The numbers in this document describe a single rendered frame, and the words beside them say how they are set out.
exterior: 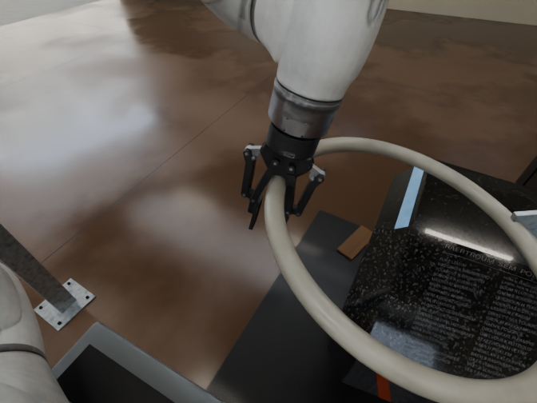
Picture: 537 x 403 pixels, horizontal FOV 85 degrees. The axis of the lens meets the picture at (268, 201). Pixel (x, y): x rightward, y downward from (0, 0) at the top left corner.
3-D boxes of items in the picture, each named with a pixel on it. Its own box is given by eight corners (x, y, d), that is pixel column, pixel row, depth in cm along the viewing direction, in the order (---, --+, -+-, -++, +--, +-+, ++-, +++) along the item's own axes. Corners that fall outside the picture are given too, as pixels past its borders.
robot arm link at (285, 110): (341, 112, 34) (323, 153, 38) (347, 83, 40) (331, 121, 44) (267, 86, 34) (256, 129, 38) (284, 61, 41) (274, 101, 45)
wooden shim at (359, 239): (360, 226, 180) (361, 225, 179) (375, 235, 175) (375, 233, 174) (336, 249, 168) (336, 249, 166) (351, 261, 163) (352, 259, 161)
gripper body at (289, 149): (261, 125, 39) (249, 177, 45) (322, 147, 38) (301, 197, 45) (276, 102, 44) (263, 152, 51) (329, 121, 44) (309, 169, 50)
